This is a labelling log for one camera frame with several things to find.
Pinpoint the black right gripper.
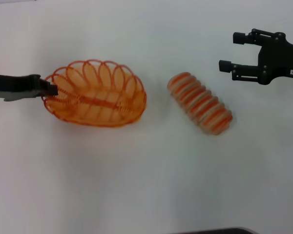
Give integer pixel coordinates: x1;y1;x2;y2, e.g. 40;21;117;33
218;28;293;86

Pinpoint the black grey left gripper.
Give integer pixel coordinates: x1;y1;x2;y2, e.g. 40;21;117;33
0;73;59;102

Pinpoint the orange plastic woven basket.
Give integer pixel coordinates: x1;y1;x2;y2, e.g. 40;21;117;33
40;59;147;127

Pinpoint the orange striped bread roll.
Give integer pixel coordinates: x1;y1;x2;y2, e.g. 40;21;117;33
167;72;234;136

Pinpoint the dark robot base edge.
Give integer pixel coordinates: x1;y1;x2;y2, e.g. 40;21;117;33
174;227;256;234

